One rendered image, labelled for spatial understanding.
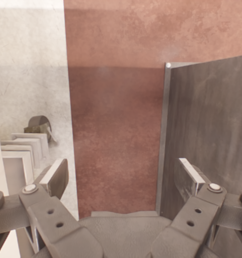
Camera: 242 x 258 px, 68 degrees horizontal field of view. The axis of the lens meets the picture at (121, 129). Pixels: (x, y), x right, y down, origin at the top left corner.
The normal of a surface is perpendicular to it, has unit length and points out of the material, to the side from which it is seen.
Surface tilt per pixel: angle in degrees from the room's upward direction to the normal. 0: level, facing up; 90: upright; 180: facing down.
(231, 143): 90
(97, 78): 0
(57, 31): 0
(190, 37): 0
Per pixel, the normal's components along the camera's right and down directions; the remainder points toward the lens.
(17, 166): 0.02, 0.27
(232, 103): -1.00, 0.00
